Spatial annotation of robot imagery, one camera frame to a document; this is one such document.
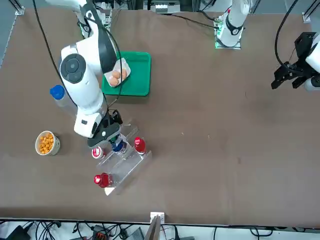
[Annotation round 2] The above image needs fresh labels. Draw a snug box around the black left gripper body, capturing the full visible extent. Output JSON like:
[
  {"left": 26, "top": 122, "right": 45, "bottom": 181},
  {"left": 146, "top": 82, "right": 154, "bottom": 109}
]
[{"left": 287, "top": 31, "right": 317, "bottom": 73}]

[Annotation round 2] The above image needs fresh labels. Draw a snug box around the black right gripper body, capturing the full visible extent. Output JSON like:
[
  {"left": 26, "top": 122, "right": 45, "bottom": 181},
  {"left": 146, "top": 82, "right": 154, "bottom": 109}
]
[{"left": 86, "top": 116, "right": 122, "bottom": 149}]

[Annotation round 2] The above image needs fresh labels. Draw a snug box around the blue white milk carton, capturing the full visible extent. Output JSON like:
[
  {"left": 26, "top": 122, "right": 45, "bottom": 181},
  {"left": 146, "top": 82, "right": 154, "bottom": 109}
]
[{"left": 109, "top": 134, "right": 128, "bottom": 153}]

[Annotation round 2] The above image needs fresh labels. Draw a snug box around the clear acrylic display stand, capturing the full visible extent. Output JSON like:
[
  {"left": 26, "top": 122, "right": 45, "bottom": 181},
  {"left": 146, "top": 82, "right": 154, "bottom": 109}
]
[{"left": 96, "top": 123, "right": 153, "bottom": 196}]

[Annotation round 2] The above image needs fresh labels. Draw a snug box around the red white lidded cup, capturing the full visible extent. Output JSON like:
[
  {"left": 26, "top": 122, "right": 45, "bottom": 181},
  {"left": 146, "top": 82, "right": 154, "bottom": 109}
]
[{"left": 91, "top": 146, "right": 105, "bottom": 160}]

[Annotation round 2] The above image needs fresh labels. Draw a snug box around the red cola bottle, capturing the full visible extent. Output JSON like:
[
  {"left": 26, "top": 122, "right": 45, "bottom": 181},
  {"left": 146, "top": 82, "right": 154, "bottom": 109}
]
[
  {"left": 93, "top": 172, "right": 113, "bottom": 188},
  {"left": 133, "top": 136, "right": 147, "bottom": 155}
]

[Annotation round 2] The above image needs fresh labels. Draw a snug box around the clear pack of brown eggs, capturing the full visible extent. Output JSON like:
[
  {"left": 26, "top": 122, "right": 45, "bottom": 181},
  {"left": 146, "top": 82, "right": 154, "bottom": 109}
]
[{"left": 103, "top": 58, "right": 132, "bottom": 88}]

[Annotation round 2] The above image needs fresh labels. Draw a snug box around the clear bottle with blue cap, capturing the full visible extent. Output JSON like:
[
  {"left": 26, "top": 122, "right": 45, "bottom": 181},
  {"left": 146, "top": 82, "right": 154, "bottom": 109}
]
[{"left": 49, "top": 84, "right": 78, "bottom": 118}]

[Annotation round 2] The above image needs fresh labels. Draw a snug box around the green plastic tray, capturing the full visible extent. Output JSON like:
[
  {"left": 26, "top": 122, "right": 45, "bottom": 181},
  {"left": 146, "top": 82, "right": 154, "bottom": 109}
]
[{"left": 101, "top": 51, "right": 153, "bottom": 97}]

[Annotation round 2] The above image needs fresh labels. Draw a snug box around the black orange power strip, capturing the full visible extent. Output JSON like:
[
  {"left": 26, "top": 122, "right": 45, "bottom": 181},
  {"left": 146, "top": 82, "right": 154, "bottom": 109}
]
[{"left": 91, "top": 224, "right": 112, "bottom": 240}]

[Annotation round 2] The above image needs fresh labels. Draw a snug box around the black power adapter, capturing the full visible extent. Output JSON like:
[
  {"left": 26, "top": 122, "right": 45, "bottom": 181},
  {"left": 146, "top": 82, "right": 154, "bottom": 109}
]
[{"left": 4, "top": 224, "right": 32, "bottom": 240}]

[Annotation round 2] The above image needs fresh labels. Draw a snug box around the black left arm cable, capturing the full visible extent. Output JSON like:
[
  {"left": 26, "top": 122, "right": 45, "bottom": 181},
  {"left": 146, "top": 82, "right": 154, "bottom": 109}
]
[{"left": 274, "top": 0, "right": 301, "bottom": 68}]

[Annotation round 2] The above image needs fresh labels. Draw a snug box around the silver corner bracket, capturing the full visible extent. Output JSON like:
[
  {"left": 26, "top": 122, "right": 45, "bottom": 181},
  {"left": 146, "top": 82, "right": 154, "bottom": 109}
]
[
  {"left": 302, "top": 0, "right": 313, "bottom": 24},
  {"left": 14, "top": 0, "right": 26, "bottom": 16}
]

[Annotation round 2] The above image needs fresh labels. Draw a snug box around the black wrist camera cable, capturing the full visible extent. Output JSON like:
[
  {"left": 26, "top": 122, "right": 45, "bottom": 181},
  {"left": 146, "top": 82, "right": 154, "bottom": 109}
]
[{"left": 84, "top": 9, "right": 124, "bottom": 108}]

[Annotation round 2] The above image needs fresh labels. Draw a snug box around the white table edge bracket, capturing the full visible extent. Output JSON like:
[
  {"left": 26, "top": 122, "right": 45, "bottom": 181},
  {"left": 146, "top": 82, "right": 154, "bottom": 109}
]
[{"left": 149, "top": 211, "right": 166, "bottom": 224}]

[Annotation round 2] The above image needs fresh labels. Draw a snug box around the black cable on table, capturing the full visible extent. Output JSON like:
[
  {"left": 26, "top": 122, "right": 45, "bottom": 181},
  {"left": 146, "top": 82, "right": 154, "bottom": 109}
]
[{"left": 169, "top": 9, "right": 221, "bottom": 28}]

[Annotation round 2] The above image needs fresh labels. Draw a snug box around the long black arm cable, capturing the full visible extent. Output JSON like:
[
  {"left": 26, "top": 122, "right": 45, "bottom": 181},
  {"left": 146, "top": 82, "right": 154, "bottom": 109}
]
[{"left": 32, "top": 0, "right": 78, "bottom": 108}]

